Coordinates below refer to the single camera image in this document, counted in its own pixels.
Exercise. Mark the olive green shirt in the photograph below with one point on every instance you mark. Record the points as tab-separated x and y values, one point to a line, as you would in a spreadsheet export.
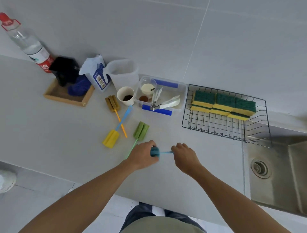
163	226

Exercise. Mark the person's right forearm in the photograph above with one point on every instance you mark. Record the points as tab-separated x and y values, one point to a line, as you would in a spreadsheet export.
230	204

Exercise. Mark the wooden tray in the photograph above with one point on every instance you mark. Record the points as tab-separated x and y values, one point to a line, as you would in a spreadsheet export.
60	96

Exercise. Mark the person's right fingers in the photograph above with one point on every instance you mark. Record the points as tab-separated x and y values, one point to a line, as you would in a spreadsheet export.
179	147

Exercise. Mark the metal sink drain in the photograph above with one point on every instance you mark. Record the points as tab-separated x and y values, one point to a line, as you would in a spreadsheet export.
260	168

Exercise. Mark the white shoe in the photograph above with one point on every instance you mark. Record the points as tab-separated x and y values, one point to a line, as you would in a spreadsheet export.
7	180

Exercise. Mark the person's left hand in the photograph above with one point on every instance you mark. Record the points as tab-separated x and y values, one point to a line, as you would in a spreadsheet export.
140	156

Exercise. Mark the person's left thumb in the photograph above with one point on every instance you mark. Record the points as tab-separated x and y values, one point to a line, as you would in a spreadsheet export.
150	144

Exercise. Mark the clear plastic measuring jug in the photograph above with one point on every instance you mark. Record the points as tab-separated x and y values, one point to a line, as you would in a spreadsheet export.
123	72

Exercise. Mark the white and blue paper bag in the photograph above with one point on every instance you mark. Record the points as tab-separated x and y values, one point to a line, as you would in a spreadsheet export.
97	74

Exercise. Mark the small clear cup white cream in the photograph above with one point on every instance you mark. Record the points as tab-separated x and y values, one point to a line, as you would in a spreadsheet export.
148	87

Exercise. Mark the black plastic container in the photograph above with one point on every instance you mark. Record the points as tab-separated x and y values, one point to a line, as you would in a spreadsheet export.
64	69

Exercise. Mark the metal tongs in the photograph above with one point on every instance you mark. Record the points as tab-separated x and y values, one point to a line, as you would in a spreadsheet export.
155	98

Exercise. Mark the clear bottle with red cap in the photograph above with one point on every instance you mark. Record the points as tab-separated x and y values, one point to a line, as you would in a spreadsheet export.
26	43

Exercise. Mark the white paper cup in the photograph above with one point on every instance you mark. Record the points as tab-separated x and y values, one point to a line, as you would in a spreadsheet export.
123	92

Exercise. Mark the blue jeans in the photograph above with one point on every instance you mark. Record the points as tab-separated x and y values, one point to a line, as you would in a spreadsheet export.
136	211

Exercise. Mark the person's left forearm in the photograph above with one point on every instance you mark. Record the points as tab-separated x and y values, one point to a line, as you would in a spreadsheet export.
84	199

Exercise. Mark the small cup brown sauce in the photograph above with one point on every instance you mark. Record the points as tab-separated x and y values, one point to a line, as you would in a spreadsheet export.
143	99

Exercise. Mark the stainless steel sink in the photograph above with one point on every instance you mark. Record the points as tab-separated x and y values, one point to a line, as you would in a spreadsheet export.
280	187

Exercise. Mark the blue cloth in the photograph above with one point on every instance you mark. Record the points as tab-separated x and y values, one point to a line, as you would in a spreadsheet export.
80	87

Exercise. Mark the stack of green yellow sponges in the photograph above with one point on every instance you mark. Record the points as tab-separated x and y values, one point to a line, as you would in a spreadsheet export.
224	100

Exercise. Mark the person's right hand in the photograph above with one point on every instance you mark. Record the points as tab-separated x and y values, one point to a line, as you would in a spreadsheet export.
186	159

